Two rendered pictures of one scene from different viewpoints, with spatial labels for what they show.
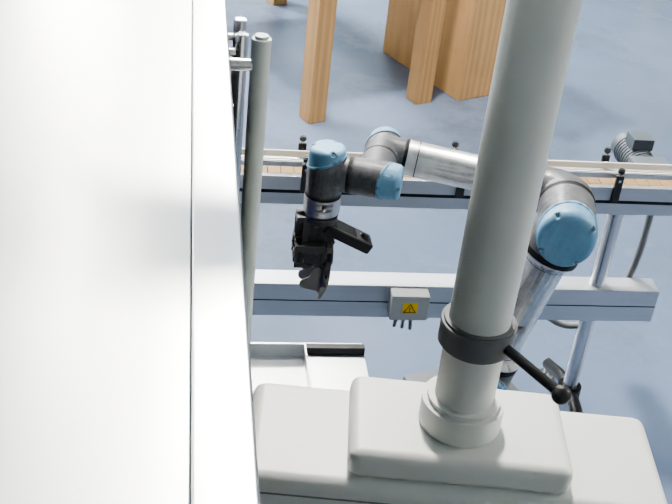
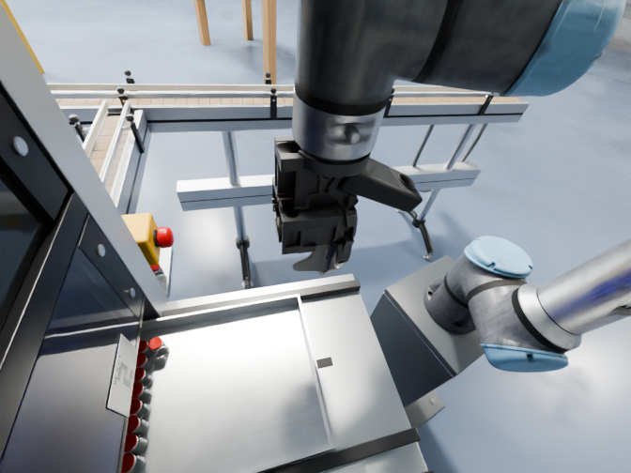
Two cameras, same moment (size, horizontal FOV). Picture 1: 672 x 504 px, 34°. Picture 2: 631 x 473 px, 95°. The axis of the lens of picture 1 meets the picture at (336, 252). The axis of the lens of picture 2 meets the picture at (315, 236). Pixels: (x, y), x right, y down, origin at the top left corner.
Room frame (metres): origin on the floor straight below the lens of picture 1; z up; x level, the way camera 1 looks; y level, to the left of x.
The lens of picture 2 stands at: (1.76, 0.09, 1.44)
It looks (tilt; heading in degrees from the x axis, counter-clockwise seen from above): 49 degrees down; 349
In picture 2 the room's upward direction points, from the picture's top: 9 degrees clockwise
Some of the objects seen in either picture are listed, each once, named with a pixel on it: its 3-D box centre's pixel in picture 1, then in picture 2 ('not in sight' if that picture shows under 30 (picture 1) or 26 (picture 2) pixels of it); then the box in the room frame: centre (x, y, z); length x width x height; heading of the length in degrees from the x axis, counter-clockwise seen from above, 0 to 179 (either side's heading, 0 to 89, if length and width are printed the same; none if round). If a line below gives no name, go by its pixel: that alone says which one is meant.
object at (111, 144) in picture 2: not in sight; (100, 179); (2.38, 0.54, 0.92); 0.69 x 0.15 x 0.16; 10
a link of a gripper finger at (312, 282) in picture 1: (312, 283); (314, 263); (1.97, 0.04, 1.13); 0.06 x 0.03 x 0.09; 100
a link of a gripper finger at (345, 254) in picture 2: (324, 267); (336, 242); (1.97, 0.02, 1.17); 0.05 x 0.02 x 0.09; 10
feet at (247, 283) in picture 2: not in sight; (243, 247); (2.84, 0.29, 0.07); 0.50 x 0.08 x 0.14; 10
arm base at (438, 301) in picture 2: not in sight; (461, 296); (2.08, -0.36, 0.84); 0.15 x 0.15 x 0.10
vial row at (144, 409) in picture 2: not in sight; (139, 401); (1.87, 0.30, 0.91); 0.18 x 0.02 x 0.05; 10
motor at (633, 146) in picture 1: (640, 159); not in sight; (3.26, -0.94, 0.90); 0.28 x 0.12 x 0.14; 10
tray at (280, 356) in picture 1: (232, 385); (214, 385); (1.89, 0.19, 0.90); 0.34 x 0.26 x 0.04; 100
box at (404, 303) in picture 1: (408, 304); not in sight; (2.87, -0.24, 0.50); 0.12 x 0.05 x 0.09; 100
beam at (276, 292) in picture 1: (411, 295); (344, 183); (2.94, -0.25, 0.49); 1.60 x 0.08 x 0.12; 100
